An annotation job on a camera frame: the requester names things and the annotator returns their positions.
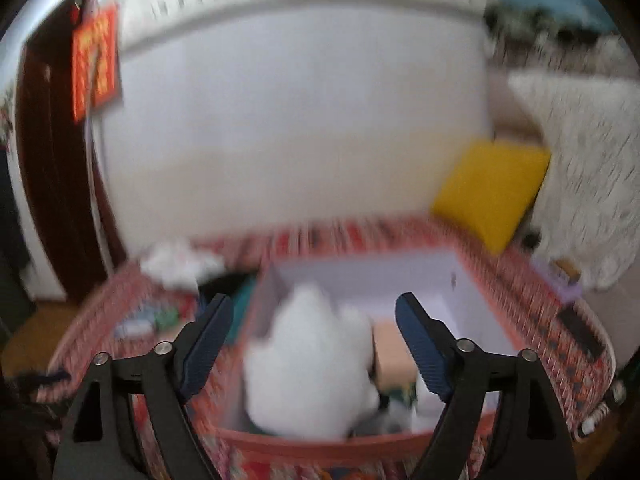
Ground teal zip pouch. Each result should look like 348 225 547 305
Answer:
224 275 257 344

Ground large white plush toy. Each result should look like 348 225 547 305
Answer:
243 283 381 441

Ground black phone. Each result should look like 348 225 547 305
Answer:
556 304 604 362

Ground red patterned bed cover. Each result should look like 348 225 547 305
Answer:
40 214 615 479

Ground purple book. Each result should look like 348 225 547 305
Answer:
529 258 582 304

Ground salmon pink storage box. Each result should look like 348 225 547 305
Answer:
213 249 520 467

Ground small white plush bear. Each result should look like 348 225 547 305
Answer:
140 240 227 294

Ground white lace sofa cover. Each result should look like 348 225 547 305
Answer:
509 72 639 289

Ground yellow cushion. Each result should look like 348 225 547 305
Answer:
431 141 551 255

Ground dark brown wooden door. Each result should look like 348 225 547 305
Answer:
16 0 107 304

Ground red poster yellow characters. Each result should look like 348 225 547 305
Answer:
72 3 118 124

